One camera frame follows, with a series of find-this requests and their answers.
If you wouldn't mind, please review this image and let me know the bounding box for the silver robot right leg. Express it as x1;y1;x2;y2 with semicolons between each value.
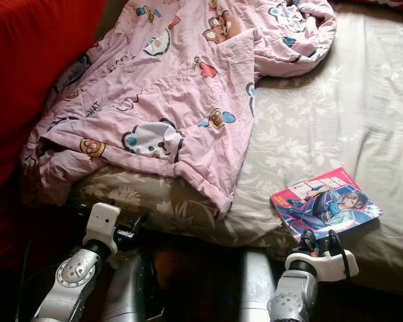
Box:
238;250;280;322

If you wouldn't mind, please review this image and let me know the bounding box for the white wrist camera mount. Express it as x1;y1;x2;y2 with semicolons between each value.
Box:
285;248;359;282
84;203;122;260

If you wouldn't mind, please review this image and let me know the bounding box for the pink cartoon print blanket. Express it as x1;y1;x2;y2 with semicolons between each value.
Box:
20;0;338;219

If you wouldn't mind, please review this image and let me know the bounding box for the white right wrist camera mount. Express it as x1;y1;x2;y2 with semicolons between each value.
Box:
285;248;359;282

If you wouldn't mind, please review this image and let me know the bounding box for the silver robot left leg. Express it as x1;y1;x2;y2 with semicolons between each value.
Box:
104;254;162;322

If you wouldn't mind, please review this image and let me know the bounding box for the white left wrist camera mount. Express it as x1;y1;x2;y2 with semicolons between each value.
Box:
84;203;122;260

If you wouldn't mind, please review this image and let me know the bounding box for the large red sofa cushion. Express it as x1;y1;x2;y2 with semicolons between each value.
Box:
0;0;105;235

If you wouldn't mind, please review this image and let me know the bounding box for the anime cover comic book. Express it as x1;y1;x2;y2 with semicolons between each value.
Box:
270;168;382;242

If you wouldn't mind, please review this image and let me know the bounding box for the bed with beige floral sheet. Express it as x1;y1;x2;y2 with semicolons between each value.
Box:
20;0;403;296

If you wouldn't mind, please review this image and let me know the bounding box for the silver robot leg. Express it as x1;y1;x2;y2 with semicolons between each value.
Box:
104;254;162;322
238;250;280;322

